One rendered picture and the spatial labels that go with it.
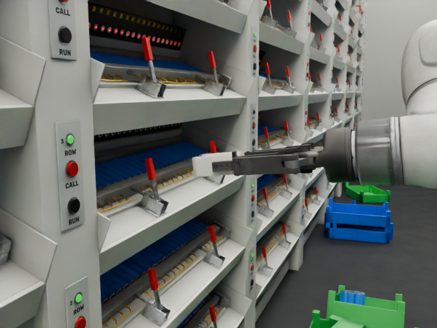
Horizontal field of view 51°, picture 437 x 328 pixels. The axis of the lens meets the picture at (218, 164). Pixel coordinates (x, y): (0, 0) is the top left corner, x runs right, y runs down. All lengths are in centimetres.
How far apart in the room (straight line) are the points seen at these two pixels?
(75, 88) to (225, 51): 65
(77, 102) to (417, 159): 41
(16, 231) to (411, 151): 47
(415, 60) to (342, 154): 19
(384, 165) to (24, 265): 44
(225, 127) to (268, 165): 54
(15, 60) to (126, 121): 20
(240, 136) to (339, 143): 55
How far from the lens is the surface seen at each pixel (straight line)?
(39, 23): 52
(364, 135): 61
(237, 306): 126
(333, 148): 61
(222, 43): 115
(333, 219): 234
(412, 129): 61
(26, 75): 51
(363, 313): 136
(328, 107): 249
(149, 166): 74
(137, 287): 84
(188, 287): 94
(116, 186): 75
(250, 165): 62
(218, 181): 98
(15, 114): 49
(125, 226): 69
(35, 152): 51
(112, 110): 62
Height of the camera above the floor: 73
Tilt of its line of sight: 9 degrees down
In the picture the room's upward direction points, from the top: straight up
